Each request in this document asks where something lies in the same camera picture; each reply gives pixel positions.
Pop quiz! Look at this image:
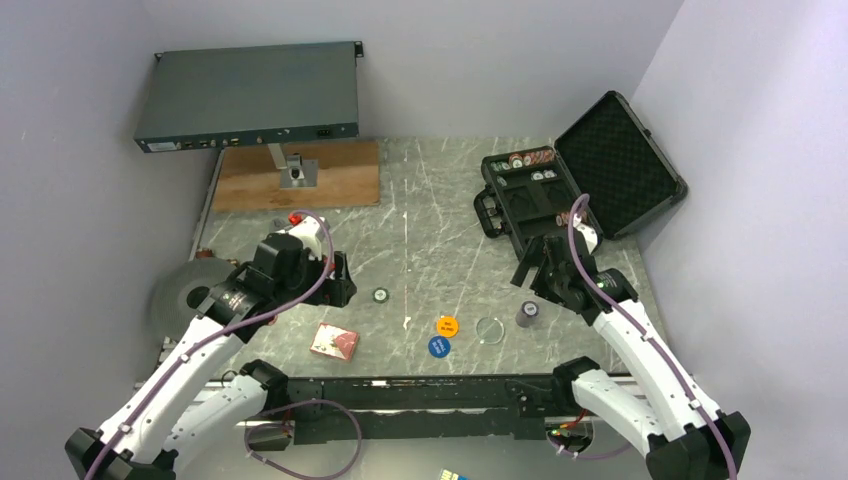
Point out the grey rack server unit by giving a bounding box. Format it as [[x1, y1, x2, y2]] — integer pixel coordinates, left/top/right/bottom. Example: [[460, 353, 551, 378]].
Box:
[[133, 41, 365, 153]]

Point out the red playing card deck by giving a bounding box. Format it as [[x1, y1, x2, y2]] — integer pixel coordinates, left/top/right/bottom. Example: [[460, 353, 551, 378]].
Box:
[[309, 323, 360, 361]]

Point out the black poker case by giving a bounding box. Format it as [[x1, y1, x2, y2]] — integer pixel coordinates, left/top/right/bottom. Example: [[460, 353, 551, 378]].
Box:
[[473, 90, 688, 256]]

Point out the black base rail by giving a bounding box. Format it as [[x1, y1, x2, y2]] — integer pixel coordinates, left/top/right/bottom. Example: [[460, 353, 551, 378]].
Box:
[[242, 374, 586, 451]]

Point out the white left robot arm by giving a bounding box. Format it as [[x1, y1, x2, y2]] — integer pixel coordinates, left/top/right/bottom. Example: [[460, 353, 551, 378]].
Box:
[[65, 219, 356, 479]]

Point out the orange big blind button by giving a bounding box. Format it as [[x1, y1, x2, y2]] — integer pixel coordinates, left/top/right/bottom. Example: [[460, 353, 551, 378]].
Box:
[[436, 316, 460, 338]]

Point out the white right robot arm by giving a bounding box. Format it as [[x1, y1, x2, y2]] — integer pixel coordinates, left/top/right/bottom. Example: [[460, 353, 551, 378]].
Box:
[[511, 230, 751, 479]]

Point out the clear dealer button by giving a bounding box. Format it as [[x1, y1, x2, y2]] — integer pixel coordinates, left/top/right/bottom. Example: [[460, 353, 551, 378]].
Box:
[[475, 317, 505, 345]]

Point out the purple chip stack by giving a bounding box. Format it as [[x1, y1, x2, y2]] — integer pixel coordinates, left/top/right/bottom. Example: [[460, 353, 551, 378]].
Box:
[[515, 300, 539, 328]]

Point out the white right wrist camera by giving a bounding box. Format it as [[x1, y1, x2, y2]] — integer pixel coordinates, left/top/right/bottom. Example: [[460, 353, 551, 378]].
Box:
[[572, 210, 602, 255]]

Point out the blue small blind button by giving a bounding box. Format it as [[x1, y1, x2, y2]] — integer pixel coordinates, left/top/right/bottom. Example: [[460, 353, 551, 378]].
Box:
[[427, 336, 451, 359]]

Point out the metal stand bracket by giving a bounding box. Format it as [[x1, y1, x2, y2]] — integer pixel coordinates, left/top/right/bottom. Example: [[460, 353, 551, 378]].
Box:
[[267, 143, 319, 190]]

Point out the mixed red chip stack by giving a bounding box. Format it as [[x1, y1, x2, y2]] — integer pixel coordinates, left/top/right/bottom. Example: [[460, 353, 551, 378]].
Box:
[[508, 149, 555, 168]]

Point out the grey filament spool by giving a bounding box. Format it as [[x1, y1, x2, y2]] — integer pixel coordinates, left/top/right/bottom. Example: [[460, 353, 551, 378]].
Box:
[[149, 257, 236, 340]]

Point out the wooden board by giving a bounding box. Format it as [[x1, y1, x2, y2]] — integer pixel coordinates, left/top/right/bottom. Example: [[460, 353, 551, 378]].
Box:
[[211, 140, 380, 213]]

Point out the green poker chip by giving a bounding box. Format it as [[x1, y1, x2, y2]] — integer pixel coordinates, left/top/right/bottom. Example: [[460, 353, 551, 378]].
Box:
[[372, 288, 390, 304]]

